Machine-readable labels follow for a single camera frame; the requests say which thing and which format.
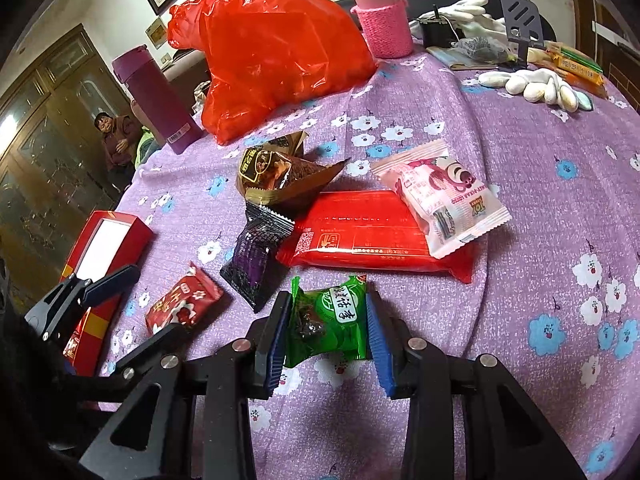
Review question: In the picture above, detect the black power adapter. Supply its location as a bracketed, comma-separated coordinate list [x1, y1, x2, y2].
[419, 5, 453, 48]

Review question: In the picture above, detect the black and purple snack packet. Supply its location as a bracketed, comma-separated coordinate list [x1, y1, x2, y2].
[220, 204, 296, 313]

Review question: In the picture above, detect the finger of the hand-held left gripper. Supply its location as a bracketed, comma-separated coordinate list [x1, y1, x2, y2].
[24, 264, 142, 343]
[97, 324, 187, 403]

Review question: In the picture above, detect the purple floral tablecloth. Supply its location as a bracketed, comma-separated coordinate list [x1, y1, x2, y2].
[97, 35, 640, 480]

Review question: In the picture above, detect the grey slotted spatula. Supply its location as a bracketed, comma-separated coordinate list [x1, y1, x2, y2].
[501, 0, 546, 66]

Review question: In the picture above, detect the purple thermos bottle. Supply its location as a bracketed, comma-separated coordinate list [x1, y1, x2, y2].
[111, 44, 203, 153]

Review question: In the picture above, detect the red box with white window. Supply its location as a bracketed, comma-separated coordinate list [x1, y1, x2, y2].
[59, 210, 153, 377]

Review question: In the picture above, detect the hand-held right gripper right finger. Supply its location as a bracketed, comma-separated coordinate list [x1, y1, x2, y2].
[365, 291, 588, 480]

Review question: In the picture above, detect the pink and white snack packet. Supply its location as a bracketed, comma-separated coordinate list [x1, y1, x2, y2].
[370, 140, 512, 260]

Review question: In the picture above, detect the red plastic bag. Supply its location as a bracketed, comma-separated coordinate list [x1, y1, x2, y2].
[166, 0, 378, 147]

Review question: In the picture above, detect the brown snack packet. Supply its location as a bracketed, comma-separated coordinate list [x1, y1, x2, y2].
[236, 131, 351, 213]

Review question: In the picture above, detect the red plastic snack packet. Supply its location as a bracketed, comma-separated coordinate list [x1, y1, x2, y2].
[276, 190, 473, 283]

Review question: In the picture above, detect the green snack packet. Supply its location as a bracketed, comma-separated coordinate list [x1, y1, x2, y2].
[285, 275, 371, 368]

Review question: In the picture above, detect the pink bottle with knitted sleeve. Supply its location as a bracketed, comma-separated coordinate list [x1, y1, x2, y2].
[348, 0, 415, 59]

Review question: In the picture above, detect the small red flower snack packet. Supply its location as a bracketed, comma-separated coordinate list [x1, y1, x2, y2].
[145, 261, 225, 337]

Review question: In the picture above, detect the yellow green garment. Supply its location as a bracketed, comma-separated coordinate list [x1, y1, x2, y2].
[134, 127, 161, 168]

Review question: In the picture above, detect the yellow wall plaque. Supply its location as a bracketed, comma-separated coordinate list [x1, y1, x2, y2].
[145, 16, 168, 50]

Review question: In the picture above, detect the clear plastic bag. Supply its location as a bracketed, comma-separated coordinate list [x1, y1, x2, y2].
[452, 37, 506, 63]

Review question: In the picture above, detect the wooden glass cabinet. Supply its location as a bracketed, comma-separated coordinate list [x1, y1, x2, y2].
[0, 22, 136, 301]

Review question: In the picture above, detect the white glove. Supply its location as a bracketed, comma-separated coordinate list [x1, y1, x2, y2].
[432, 0, 506, 36]
[477, 67, 583, 110]

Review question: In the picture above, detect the paper booklet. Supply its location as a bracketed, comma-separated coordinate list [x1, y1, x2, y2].
[426, 46, 506, 72]

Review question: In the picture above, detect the wooden door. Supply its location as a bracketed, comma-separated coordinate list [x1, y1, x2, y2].
[570, 0, 640, 106]

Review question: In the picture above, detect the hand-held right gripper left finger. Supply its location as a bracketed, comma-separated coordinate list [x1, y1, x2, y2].
[80, 290, 293, 480]

